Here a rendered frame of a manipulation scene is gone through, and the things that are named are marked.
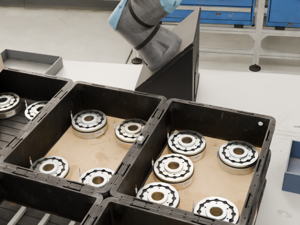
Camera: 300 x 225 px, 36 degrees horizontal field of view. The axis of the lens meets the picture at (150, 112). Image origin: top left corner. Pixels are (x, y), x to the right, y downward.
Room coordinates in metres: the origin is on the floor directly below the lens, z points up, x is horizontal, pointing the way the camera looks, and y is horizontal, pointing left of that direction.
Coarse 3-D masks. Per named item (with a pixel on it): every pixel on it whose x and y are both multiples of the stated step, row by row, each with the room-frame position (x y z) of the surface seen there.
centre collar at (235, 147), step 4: (232, 148) 0.93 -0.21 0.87; (236, 148) 0.93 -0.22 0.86; (240, 148) 0.93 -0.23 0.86; (244, 148) 0.93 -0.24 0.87; (232, 152) 0.91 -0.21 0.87; (244, 152) 0.91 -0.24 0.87; (232, 156) 0.90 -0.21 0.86; (236, 156) 0.90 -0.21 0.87; (240, 156) 0.90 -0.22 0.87; (244, 156) 0.90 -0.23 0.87
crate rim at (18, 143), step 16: (64, 96) 1.12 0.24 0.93; (144, 96) 1.10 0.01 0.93; (160, 96) 1.09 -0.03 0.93; (48, 112) 1.04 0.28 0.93; (32, 128) 0.98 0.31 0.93; (144, 128) 0.95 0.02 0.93; (16, 144) 0.92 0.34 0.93; (0, 160) 0.86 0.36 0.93; (128, 160) 0.83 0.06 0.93; (48, 176) 0.79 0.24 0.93; (112, 176) 0.78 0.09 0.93
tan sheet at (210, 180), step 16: (208, 144) 0.99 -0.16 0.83; (208, 160) 0.93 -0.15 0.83; (208, 176) 0.87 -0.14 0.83; (224, 176) 0.86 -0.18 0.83; (240, 176) 0.86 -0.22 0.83; (192, 192) 0.81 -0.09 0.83; (208, 192) 0.81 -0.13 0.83; (224, 192) 0.81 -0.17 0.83; (240, 192) 0.81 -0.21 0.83; (240, 208) 0.75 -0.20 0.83
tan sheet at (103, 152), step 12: (108, 120) 1.13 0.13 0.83; (120, 120) 1.13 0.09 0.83; (72, 132) 1.08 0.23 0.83; (108, 132) 1.07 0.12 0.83; (60, 144) 1.03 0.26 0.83; (72, 144) 1.03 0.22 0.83; (84, 144) 1.02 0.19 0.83; (96, 144) 1.02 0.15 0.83; (108, 144) 1.02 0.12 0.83; (60, 156) 0.98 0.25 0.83; (72, 156) 0.97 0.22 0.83; (84, 156) 0.97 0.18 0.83; (96, 156) 0.97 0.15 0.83; (108, 156) 0.97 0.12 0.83; (120, 156) 0.96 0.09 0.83; (72, 168) 0.92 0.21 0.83; (84, 168) 0.92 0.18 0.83; (108, 168) 0.92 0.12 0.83
